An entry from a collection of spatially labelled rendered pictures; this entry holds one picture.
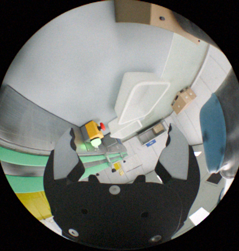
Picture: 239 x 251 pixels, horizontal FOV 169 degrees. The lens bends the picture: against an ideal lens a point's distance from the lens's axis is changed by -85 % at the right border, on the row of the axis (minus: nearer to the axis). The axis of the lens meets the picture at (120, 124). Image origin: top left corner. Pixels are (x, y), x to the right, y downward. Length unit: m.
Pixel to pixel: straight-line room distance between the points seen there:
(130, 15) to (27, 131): 0.28
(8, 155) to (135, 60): 0.37
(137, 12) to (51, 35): 0.14
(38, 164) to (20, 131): 0.08
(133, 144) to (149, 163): 1.68
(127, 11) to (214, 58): 3.26
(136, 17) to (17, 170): 0.31
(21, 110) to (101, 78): 0.23
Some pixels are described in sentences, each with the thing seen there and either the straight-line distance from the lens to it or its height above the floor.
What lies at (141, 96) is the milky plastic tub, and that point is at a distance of 0.43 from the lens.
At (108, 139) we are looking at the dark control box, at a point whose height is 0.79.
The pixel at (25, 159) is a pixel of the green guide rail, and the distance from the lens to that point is 0.21.
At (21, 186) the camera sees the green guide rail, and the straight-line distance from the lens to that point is 0.20.
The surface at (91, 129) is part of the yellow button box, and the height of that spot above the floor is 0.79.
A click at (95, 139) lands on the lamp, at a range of 0.38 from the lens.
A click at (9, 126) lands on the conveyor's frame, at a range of 0.21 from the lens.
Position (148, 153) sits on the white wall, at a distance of 5.96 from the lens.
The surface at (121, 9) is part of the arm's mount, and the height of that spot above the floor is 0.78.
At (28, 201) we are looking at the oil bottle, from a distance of 0.31.
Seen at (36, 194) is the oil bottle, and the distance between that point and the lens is 0.32.
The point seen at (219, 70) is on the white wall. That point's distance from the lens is 3.38.
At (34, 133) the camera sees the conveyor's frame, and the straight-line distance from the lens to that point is 0.23.
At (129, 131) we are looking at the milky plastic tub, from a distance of 0.65.
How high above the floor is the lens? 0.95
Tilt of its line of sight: 19 degrees down
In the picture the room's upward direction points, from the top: 152 degrees clockwise
